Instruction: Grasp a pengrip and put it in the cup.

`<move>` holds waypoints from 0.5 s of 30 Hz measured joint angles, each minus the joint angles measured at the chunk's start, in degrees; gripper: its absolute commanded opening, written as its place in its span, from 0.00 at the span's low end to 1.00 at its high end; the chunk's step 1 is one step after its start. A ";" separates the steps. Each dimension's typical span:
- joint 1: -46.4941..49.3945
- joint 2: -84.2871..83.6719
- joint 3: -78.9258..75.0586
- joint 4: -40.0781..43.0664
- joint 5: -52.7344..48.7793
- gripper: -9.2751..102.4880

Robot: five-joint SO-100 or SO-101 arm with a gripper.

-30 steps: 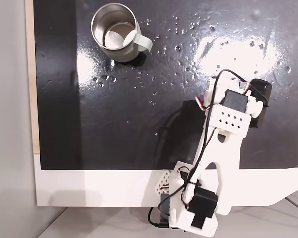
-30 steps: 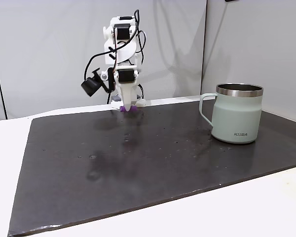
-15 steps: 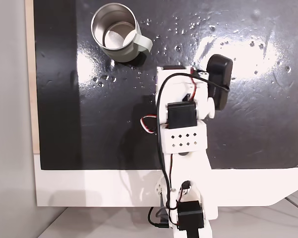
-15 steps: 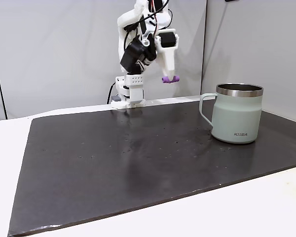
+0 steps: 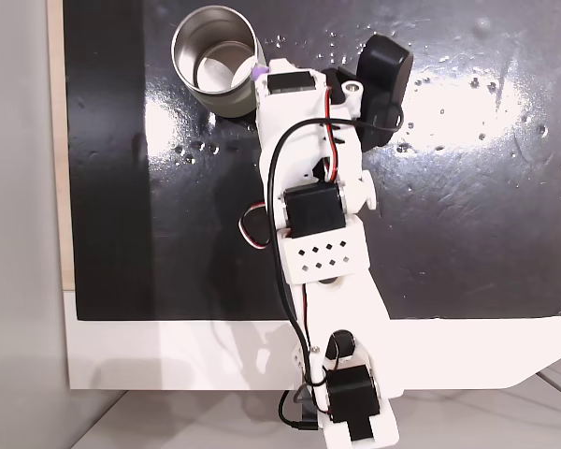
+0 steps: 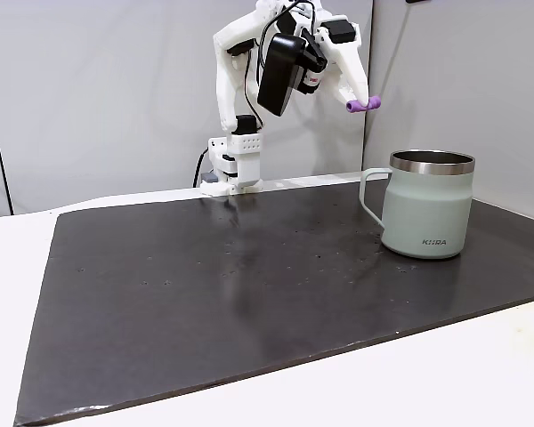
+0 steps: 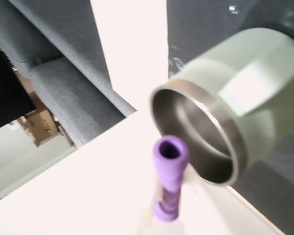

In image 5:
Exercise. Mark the purple ribbed pen grip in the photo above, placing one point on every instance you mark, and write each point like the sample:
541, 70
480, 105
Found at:
259, 72

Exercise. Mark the pale green steel mug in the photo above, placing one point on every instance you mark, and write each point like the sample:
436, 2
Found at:
215, 51

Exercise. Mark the black oval camera box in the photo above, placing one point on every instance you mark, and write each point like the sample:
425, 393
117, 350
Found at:
383, 79

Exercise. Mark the black table mat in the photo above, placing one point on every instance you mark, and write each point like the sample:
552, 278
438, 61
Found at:
449, 210

